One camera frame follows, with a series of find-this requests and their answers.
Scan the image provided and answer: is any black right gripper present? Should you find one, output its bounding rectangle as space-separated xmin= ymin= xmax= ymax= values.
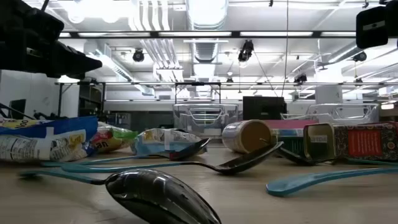
xmin=355 ymin=0 xmax=398 ymax=50

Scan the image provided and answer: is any black shelving unit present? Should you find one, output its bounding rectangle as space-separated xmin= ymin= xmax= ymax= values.
xmin=77 ymin=82 xmax=106 ymax=118

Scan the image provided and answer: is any pink plastic bin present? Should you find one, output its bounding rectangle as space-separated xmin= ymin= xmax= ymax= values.
xmin=264 ymin=119 xmax=320 ymax=131

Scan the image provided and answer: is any black monitor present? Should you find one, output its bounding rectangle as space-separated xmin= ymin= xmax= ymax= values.
xmin=7 ymin=98 xmax=27 ymax=121

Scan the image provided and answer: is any black ceiling spotlight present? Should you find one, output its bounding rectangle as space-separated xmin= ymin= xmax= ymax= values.
xmin=132 ymin=49 xmax=146 ymax=63
xmin=293 ymin=72 xmax=308 ymax=85
xmin=237 ymin=39 xmax=255 ymax=63
xmin=353 ymin=50 xmax=368 ymax=63

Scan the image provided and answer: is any silver ventilation duct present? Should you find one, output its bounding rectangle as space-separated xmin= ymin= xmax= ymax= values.
xmin=185 ymin=0 xmax=230 ymax=31

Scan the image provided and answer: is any white column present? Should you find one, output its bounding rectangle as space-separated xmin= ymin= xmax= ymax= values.
xmin=315 ymin=84 xmax=344 ymax=105

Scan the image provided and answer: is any clear plastic bin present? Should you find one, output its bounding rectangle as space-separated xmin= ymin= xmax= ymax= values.
xmin=172 ymin=103 xmax=239 ymax=139
xmin=280 ymin=103 xmax=381 ymax=126

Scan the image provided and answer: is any red snack bag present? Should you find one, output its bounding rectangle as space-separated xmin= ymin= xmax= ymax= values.
xmin=90 ymin=122 xmax=139 ymax=154

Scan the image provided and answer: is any black spoon teal handle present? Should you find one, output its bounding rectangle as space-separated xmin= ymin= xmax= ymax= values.
xmin=17 ymin=167 xmax=223 ymax=224
xmin=40 ymin=138 xmax=212 ymax=167
xmin=60 ymin=141 xmax=284 ymax=175
xmin=266 ymin=167 xmax=398 ymax=197

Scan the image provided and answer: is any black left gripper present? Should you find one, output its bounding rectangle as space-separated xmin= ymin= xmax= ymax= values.
xmin=0 ymin=30 xmax=103 ymax=80

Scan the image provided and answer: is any red patterned tin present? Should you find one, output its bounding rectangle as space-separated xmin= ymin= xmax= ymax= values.
xmin=303 ymin=121 xmax=398 ymax=162

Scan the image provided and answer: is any black overhead crossbar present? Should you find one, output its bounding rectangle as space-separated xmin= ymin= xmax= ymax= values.
xmin=58 ymin=30 xmax=398 ymax=39

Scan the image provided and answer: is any silver blue snack bag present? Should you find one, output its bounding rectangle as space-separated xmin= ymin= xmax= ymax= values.
xmin=131 ymin=128 xmax=208 ymax=156

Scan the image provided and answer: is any green pepper tin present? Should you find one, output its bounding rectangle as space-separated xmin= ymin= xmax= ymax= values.
xmin=277 ymin=136 xmax=308 ymax=156

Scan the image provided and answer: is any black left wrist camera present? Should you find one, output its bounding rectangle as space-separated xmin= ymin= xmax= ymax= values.
xmin=12 ymin=0 xmax=65 ymax=43

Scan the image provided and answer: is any thin black cable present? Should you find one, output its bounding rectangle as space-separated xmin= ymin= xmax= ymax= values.
xmin=0 ymin=101 xmax=37 ymax=121

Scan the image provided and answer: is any spice jar gold lid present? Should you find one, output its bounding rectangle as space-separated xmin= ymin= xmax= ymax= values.
xmin=221 ymin=119 xmax=274 ymax=154

